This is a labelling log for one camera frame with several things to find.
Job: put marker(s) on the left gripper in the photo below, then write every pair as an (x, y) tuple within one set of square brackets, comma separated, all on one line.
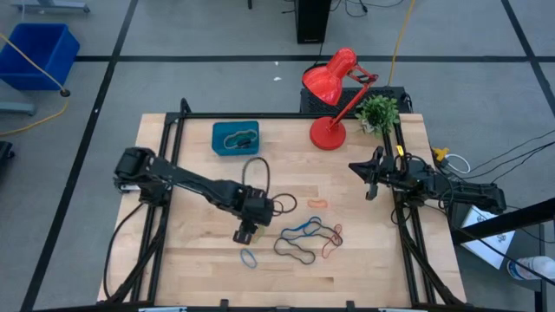
[(258, 208)]

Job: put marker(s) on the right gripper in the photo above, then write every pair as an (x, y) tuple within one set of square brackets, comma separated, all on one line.
[(396, 175)]

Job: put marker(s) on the green rubber band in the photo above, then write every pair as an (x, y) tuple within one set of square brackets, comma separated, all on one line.
[(261, 236)]

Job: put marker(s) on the thin black rubber band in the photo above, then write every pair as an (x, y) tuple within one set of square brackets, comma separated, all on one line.
[(296, 203)]

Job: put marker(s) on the large blue rubber band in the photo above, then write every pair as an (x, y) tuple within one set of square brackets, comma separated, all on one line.
[(299, 225)]

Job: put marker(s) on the small blue rubber band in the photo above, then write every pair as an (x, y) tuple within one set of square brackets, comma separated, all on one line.
[(242, 258)]

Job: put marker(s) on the pale orange rubber band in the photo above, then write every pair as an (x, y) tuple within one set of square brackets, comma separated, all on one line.
[(312, 203)]

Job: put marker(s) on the tan rubber band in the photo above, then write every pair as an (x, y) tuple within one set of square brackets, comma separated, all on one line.
[(256, 138)]

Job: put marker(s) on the red rubber band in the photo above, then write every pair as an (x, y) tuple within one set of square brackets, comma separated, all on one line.
[(324, 255)]

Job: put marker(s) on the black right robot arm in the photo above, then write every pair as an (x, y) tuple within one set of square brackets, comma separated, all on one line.
[(477, 195)]

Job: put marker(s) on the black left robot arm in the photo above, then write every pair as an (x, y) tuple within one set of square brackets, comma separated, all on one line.
[(191, 177)]

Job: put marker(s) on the teal plastic bin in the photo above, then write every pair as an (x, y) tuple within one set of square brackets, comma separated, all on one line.
[(219, 125)]

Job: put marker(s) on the blue storage bin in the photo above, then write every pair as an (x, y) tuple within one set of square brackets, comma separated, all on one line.
[(39, 56)]

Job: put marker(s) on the red desk lamp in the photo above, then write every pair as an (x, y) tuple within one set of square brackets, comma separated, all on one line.
[(328, 134)]

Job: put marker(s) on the green plant in white pot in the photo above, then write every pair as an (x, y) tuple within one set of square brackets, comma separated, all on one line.
[(377, 113)]

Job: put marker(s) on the yellow plug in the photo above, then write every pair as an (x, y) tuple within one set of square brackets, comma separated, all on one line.
[(440, 154)]

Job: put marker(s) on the black table clamp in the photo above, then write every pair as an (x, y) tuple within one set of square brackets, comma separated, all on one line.
[(350, 305), (223, 303)]

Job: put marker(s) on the black diagonal beam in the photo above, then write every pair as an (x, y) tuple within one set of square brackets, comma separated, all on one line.
[(498, 223)]

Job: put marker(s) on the white printed box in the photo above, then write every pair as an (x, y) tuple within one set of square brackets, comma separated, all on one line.
[(490, 247)]

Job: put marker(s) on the black computer tower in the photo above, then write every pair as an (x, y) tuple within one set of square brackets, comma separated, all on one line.
[(312, 21)]

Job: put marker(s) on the clear water bottle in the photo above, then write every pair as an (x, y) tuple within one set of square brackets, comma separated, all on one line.
[(533, 268)]

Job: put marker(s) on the grey desk foot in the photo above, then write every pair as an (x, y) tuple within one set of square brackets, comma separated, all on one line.
[(52, 6), (17, 108)]

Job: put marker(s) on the black aluminium table frame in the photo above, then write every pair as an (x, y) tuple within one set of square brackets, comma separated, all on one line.
[(282, 115)]

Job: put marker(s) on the silver metal bracket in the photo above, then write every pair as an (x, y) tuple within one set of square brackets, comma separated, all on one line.
[(162, 309)]

